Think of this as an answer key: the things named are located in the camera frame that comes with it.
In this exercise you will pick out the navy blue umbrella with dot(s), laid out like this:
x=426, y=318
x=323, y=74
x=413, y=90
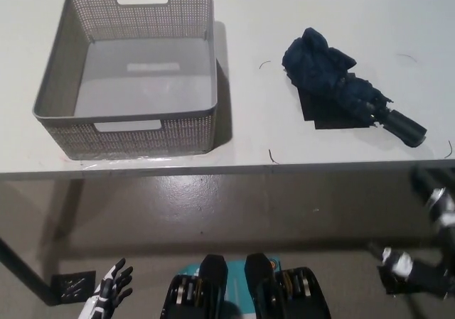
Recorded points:
x=330, y=74

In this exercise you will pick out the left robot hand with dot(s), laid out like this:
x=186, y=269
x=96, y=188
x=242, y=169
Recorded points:
x=106, y=290

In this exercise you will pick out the black cross-shaped mat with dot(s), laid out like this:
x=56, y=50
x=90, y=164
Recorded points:
x=320, y=116

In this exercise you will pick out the grey perforated plastic basket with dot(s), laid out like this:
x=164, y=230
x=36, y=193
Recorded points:
x=142, y=134

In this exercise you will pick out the black ribbed robot body block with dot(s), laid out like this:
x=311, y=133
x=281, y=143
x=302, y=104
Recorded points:
x=213, y=276
x=259, y=276

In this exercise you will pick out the black diagonal table leg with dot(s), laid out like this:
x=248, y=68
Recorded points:
x=25, y=269

